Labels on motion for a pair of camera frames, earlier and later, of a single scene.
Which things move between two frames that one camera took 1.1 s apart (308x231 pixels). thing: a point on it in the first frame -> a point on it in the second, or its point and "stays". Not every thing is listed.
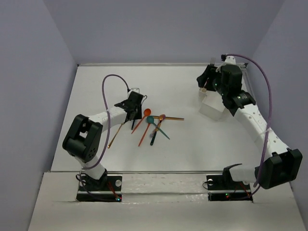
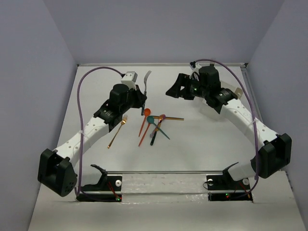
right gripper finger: [206, 80] -> [175, 91]
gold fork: [115, 135] stays
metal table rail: [145, 65] stays
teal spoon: [150, 119] stays
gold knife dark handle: [156, 131] stays
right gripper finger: [210, 69] -> [184, 78]
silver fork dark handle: [134, 120] -> [148, 73]
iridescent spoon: [161, 117] stays
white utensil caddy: [211, 105] stays
